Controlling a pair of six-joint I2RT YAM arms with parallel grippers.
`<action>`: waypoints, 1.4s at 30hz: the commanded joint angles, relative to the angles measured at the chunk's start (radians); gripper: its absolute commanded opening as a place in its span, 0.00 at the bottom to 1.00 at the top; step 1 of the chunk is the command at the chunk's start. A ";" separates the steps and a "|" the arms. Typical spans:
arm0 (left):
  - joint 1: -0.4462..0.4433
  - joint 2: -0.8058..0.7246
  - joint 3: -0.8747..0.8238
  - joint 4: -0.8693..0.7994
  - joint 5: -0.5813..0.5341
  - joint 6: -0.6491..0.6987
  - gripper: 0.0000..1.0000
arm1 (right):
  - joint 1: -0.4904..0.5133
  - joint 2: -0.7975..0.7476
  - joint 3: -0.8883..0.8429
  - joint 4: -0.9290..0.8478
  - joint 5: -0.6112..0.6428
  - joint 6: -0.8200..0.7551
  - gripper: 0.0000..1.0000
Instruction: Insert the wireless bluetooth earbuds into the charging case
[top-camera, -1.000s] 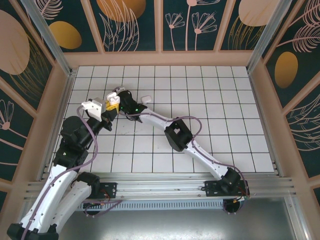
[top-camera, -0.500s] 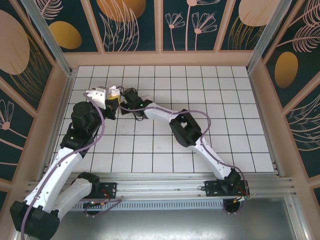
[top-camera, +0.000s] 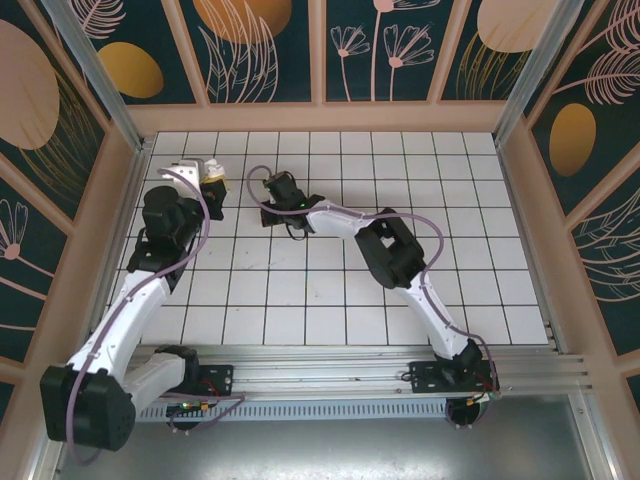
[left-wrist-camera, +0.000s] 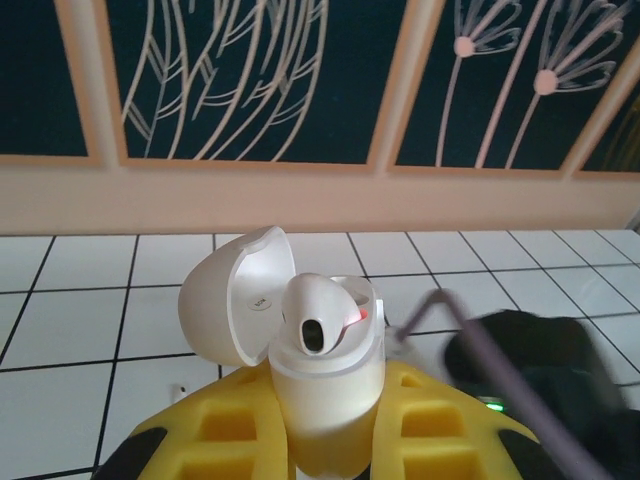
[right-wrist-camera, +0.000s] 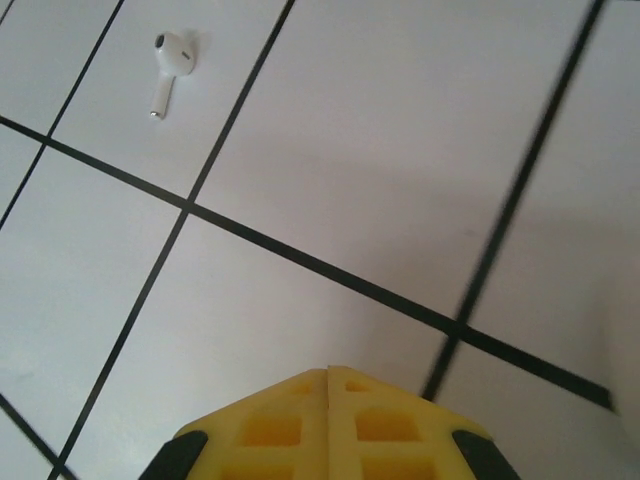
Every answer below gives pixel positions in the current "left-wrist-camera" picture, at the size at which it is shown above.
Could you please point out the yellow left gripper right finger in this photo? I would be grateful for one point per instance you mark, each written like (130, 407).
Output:
(430, 430)

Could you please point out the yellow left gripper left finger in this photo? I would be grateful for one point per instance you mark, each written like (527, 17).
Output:
(225, 425)

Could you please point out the white earbud charging case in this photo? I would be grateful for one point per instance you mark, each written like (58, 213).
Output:
(325, 400)

